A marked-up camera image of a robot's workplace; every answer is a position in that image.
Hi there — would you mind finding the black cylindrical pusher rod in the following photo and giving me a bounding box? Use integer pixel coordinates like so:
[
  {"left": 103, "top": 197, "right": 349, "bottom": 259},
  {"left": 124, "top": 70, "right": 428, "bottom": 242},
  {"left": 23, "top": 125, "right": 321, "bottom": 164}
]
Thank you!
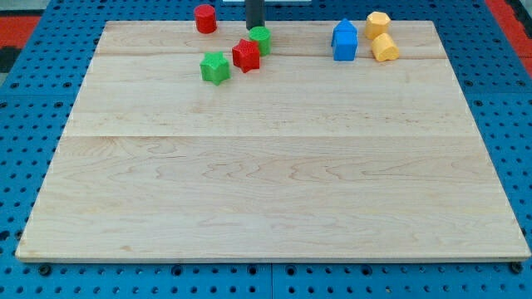
[{"left": 245, "top": 0, "right": 265, "bottom": 30}]

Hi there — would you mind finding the red cylinder block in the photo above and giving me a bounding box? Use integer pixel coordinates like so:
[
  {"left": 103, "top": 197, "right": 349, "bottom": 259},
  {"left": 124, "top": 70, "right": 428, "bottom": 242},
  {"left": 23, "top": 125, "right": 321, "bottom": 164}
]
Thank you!
[{"left": 194, "top": 4, "right": 217, "bottom": 34}]

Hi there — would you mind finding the light wooden board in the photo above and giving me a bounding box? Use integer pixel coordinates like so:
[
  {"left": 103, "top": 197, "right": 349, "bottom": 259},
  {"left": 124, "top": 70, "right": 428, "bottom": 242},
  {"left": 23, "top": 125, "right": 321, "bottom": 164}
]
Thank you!
[{"left": 16, "top": 21, "right": 530, "bottom": 263}]

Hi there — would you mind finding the green cylinder block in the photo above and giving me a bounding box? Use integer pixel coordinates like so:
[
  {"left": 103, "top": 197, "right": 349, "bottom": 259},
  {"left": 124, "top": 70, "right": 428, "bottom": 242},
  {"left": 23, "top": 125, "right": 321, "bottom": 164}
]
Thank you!
[{"left": 249, "top": 26, "right": 271, "bottom": 56}]

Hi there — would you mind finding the red star block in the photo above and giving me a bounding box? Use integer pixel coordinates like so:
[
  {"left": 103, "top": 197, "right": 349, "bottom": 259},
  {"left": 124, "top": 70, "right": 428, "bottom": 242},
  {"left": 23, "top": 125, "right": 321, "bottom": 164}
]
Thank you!
[{"left": 232, "top": 39, "right": 260, "bottom": 73}]

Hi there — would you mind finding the green star block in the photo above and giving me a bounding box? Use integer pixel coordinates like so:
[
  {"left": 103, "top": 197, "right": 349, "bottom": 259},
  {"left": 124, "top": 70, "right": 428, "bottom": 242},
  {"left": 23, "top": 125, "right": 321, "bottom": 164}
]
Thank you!
[{"left": 199, "top": 51, "right": 230, "bottom": 86}]

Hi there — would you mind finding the blue house-shaped block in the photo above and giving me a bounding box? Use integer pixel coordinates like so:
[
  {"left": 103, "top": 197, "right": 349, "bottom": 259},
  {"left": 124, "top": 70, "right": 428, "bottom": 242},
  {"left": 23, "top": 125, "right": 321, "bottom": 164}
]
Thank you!
[{"left": 331, "top": 18, "right": 357, "bottom": 46}]

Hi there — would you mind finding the blue cube block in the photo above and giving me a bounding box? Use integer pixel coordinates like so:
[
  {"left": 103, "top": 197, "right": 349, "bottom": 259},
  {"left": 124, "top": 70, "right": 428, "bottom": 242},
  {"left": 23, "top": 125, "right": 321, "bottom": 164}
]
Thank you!
[{"left": 332, "top": 32, "right": 357, "bottom": 61}]

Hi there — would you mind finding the yellow hexagon block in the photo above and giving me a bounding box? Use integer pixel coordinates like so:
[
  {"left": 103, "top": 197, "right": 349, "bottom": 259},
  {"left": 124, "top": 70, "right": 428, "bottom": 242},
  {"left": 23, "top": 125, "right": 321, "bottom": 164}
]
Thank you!
[{"left": 364, "top": 11, "right": 391, "bottom": 40}]

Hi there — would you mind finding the yellow half-round block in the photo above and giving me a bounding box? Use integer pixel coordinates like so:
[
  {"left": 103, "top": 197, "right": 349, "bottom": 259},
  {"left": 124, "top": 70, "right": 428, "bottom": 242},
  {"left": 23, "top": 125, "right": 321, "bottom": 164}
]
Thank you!
[{"left": 371, "top": 33, "right": 400, "bottom": 62}]

